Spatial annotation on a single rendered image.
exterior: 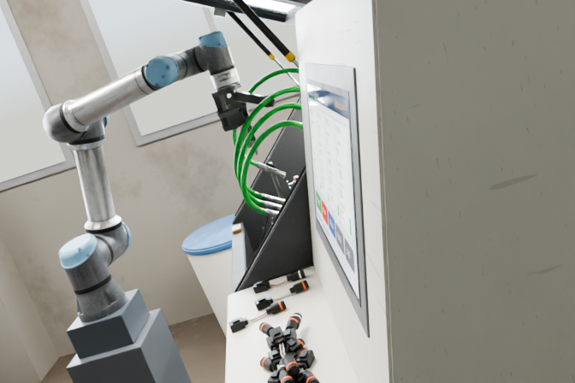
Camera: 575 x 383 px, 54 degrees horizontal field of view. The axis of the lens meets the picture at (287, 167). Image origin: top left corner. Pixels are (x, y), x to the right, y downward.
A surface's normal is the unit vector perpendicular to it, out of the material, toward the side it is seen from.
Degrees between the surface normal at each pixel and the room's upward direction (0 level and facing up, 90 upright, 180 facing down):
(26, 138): 90
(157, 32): 90
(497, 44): 90
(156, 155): 90
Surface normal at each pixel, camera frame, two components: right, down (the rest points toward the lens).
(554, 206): 0.09, 0.19
